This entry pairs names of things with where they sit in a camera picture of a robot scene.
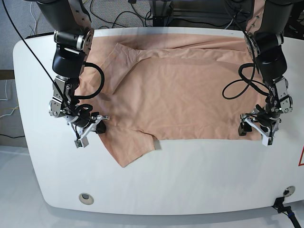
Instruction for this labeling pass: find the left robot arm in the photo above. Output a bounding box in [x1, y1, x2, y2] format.
[224, 0, 295, 146]

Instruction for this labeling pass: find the white floor cable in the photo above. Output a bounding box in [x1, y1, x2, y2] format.
[29, 0, 38, 36]

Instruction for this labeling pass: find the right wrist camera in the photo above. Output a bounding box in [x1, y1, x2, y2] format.
[74, 137, 89, 148]

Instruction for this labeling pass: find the right table cable grommet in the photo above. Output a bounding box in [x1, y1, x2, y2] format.
[283, 186, 295, 197]

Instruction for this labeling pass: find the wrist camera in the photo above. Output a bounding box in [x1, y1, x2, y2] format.
[262, 135, 273, 146]
[74, 137, 89, 148]

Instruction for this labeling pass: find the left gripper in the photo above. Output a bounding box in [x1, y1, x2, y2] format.
[238, 109, 281, 138]

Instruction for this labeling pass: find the red triangle warning sticker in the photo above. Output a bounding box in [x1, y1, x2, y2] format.
[298, 148, 304, 166]

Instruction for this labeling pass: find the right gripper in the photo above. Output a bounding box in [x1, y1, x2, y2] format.
[66, 112, 110, 140]

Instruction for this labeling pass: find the black clamp with cable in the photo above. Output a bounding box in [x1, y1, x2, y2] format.
[272, 197, 301, 228]

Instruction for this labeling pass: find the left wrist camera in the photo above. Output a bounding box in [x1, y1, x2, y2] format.
[262, 135, 273, 146]

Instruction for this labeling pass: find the left table cable grommet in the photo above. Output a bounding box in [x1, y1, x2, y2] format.
[79, 193, 94, 205]

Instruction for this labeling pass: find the black equipment frame base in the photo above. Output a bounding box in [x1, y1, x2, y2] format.
[149, 0, 174, 27]

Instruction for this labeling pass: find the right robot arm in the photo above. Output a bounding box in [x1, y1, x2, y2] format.
[36, 0, 109, 147]

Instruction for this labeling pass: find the peach pink T-shirt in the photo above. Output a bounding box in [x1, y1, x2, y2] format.
[87, 34, 266, 167]

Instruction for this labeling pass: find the table cable grommet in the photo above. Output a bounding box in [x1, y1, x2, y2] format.
[79, 193, 94, 205]
[283, 186, 295, 197]

